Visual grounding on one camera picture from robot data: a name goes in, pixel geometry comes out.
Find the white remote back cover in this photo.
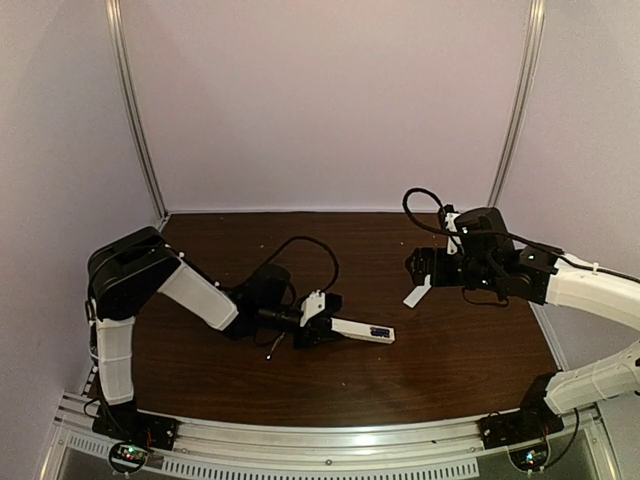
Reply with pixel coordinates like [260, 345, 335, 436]
[403, 275, 432, 309]

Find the clear handle small screwdriver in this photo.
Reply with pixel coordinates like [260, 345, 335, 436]
[266, 332, 287, 361]

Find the white remote control body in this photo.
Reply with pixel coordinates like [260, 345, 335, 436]
[331, 318, 395, 345]

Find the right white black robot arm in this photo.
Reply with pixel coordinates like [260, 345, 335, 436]
[406, 205, 639, 420]

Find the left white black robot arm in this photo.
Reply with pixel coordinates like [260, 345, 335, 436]
[85, 227, 344, 442]

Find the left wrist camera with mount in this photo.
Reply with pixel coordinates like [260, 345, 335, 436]
[299, 290, 326, 328]

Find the right black camera cable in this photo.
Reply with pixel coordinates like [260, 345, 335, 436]
[402, 187, 561, 261]

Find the black camera cable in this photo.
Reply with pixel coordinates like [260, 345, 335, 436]
[264, 236, 339, 296]
[402, 187, 561, 261]

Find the left black camera cable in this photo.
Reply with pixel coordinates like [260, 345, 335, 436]
[264, 236, 339, 296]

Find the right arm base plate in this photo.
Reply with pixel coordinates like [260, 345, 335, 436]
[477, 410, 564, 450]

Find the perforated white cable duct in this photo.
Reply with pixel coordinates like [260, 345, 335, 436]
[57, 434, 480, 479]

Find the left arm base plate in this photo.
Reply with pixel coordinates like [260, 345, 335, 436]
[92, 408, 178, 451]

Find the aluminium front rail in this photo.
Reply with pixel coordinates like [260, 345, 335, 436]
[35, 393, 622, 479]

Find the right aluminium frame post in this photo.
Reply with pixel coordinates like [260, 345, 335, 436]
[487, 0, 546, 207]

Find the aluminium frame post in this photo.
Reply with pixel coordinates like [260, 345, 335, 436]
[487, 0, 546, 207]
[105, 0, 169, 222]

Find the left aluminium frame post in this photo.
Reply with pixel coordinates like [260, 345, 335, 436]
[105, 0, 169, 222]

